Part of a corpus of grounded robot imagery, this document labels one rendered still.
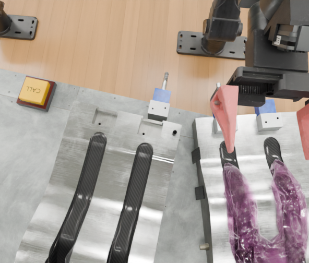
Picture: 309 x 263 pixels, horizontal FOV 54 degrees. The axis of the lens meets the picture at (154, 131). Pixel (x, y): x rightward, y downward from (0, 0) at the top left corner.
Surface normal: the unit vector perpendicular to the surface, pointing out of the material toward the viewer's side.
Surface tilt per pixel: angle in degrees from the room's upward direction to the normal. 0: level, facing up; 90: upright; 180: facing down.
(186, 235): 0
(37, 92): 0
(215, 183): 29
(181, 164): 0
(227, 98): 22
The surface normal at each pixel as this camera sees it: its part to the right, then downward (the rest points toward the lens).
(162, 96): 0.03, -0.25
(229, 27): -0.06, 0.71
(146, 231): 0.13, -0.66
